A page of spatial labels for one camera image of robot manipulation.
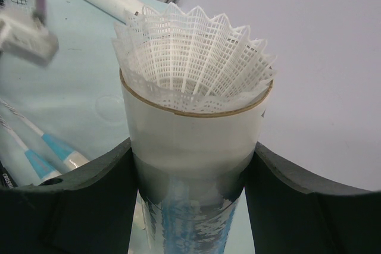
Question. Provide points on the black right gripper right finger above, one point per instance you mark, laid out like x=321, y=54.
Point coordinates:
x=293, y=210

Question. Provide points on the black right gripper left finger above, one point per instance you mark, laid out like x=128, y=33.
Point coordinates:
x=87, y=210

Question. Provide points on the white shuttlecock tube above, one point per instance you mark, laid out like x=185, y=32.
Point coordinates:
x=191, y=170

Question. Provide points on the white shuttlecock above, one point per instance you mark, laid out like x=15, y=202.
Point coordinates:
x=191, y=62

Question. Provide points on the clear plastic tube lid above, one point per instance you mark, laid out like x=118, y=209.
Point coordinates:
x=110, y=108

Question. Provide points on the blue racket white grip upper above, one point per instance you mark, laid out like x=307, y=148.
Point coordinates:
x=70, y=157

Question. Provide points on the black racket upper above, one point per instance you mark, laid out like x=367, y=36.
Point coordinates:
x=6, y=178

